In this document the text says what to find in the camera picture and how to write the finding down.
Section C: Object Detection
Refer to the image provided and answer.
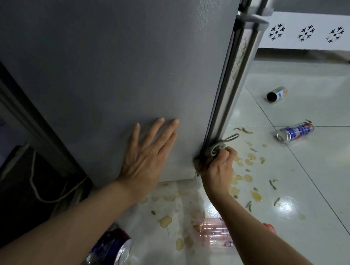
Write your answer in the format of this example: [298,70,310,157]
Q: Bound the pink label plastic bottle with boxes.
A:
[192,217,277,251]

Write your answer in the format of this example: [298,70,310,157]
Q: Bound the grey metal door frame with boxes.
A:
[0,55,89,180]

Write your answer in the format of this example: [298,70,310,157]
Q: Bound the brown cleaning cloth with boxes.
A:
[194,131,240,172]

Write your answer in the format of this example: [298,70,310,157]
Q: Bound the small silver fridge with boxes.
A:
[0,0,275,195]

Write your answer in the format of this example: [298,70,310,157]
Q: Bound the person's right hand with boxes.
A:
[195,145,239,199]

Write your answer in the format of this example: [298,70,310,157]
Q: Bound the scattered food scraps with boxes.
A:
[136,114,311,256]

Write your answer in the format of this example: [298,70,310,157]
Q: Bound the person's left forearm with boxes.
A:
[0,175,139,265]

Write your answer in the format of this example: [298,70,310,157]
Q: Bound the person's right forearm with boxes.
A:
[204,192,328,265]

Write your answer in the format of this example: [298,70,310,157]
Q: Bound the green white can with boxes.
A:
[266,85,289,103]

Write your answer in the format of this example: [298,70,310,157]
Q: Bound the person's left hand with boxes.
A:
[115,116,180,200]

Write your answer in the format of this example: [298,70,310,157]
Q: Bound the glass display freezer snowflake print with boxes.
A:
[253,0,350,64]

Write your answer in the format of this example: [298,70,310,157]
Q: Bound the white power cable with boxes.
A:
[29,149,89,206]

